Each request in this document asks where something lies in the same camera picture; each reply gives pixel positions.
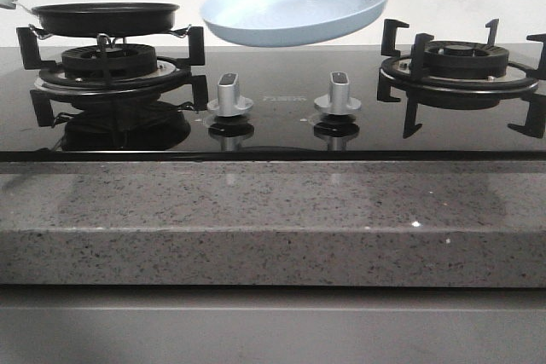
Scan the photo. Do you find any light blue plate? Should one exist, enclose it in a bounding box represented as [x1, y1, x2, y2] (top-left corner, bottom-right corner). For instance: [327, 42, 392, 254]
[200, 0, 388, 48]

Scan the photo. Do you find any black frying pan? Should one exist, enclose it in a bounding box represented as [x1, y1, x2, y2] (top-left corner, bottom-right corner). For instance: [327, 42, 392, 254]
[28, 2, 180, 38]

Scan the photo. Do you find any right black burner head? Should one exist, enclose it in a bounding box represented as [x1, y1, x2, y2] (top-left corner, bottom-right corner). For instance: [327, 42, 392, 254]
[424, 41, 509, 79]

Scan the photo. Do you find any black burner head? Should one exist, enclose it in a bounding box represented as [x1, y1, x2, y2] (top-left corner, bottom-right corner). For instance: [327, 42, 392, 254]
[61, 43, 157, 79]
[424, 41, 509, 79]

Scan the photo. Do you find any right silver stove knob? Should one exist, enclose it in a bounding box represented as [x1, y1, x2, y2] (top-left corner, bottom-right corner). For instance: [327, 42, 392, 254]
[314, 72, 362, 116]

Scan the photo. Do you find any silver stove knob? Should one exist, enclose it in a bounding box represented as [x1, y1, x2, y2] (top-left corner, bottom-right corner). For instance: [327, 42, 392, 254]
[207, 73, 253, 118]
[314, 72, 362, 116]

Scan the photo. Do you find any black glass gas cooktop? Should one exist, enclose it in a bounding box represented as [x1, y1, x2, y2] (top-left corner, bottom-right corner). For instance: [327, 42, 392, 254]
[1, 46, 545, 162]

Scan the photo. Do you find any left silver stove knob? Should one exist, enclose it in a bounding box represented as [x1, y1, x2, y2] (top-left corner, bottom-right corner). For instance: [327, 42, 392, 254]
[207, 73, 253, 118]

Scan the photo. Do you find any left black pan support grate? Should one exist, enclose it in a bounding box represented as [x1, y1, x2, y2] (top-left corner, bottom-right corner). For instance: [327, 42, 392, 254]
[17, 26, 209, 133]

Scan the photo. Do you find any left black burner head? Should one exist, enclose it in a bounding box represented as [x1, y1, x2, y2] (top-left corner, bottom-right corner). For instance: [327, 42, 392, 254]
[61, 43, 157, 79]

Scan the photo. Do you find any grey cabinet drawer front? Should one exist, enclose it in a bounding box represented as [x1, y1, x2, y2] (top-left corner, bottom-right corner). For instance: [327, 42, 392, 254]
[1, 286, 545, 363]

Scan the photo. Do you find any wire pan support ring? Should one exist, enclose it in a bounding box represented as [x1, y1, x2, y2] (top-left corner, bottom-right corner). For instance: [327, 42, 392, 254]
[30, 23, 193, 48]

